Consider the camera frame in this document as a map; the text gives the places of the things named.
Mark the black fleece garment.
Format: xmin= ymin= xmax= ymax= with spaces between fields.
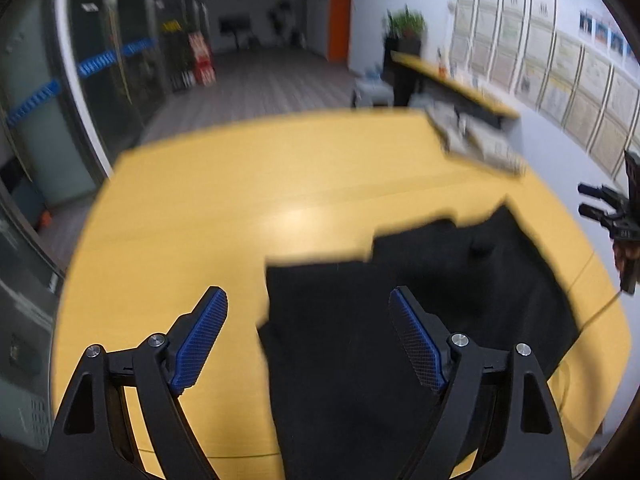
xmin=258 ymin=206 xmax=578 ymax=479

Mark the yellow side desk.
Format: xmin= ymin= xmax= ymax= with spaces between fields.
xmin=390 ymin=51 xmax=521 ymax=119

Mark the potted green plant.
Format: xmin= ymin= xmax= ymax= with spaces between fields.
xmin=383 ymin=6 xmax=427 ymax=55

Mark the red white sign stand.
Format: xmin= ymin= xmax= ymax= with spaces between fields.
xmin=189 ymin=32 xmax=216 ymax=87

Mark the black tv on stand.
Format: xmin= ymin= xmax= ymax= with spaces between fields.
xmin=218 ymin=13 xmax=252 ymax=50

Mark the orange wall pillar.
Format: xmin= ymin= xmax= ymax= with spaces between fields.
xmin=326 ymin=0 xmax=352 ymax=63

